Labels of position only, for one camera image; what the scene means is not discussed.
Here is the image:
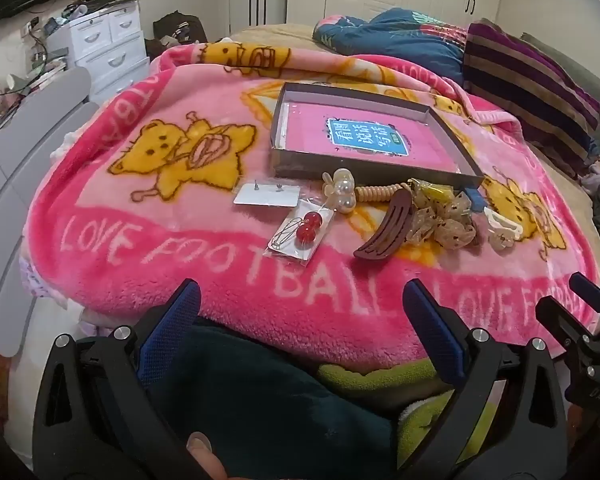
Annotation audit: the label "white drawer chest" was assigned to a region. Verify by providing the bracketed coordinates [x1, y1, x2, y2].
[47, 0, 151, 106]

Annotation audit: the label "green fleece jacket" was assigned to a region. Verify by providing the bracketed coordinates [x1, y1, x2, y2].
[320, 360, 501, 466]

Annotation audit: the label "small blue box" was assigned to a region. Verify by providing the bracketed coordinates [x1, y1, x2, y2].
[460, 186, 487, 211]

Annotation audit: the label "shallow grey cardboard box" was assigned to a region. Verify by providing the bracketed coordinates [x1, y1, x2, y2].
[269, 81, 485, 192]

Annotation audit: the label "dark bag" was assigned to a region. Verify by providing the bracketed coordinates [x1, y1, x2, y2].
[152, 10, 208, 43]

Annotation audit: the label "beige spiral hair tie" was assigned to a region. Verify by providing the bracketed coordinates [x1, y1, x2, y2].
[355, 182, 411, 203]

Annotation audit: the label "red bead earrings packet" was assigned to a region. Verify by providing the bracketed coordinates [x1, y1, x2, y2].
[266, 196, 336, 264]

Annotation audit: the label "white hair claw clip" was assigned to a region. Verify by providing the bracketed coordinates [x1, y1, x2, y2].
[482, 206, 525, 250]

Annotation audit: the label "pearl ball hair clip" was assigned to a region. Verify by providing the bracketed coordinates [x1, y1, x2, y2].
[321, 167, 357, 213]

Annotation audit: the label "yellow hair rings packet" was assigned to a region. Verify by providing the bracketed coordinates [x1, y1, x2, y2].
[410, 177, 456, 206]

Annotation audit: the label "desk clutter with cables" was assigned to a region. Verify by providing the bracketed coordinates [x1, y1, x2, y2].
[0, 12, 68, 133]

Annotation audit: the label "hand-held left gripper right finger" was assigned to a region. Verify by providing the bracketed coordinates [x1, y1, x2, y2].
[402, 279, 568, 480]

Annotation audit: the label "person's dark teal trousers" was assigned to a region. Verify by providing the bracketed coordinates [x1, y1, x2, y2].
[145, 317, 396, 480]

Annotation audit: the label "white earring card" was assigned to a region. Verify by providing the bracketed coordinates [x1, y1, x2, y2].
[232, 182, 301, 208]

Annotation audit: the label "person's left hand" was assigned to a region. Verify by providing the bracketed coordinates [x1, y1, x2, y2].
[186, 431, 229, 480]

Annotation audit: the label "pink printed bear blanket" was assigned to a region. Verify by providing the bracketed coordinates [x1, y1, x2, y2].
[22, 40, 600, 376]

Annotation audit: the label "grey bed footboard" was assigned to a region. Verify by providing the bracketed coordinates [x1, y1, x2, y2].
[0, 67, 98, 356]

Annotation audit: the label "beige dotted scrunchie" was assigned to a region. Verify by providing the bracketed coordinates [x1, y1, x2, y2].
[410, 192, 478, 251]

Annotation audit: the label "blue printed quilt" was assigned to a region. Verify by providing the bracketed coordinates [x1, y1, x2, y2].
[312, 7, 468, 86]

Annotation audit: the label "beige bedsheet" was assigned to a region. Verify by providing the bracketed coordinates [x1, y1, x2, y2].
[230, 22, 331, 47]

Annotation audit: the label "brown banana hair clip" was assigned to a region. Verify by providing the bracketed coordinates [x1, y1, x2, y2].
[352, 187, 413, 264]

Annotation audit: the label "purple striped blanket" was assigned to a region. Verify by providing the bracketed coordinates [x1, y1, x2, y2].
[462, 20, 600, 176]

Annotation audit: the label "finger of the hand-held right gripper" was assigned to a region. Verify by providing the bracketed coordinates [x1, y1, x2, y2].
[569, 272, 600, 322]
[536, 296, 597, 357]

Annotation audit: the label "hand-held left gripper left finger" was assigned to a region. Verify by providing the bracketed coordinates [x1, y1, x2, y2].
[32, 279, 216, 480]

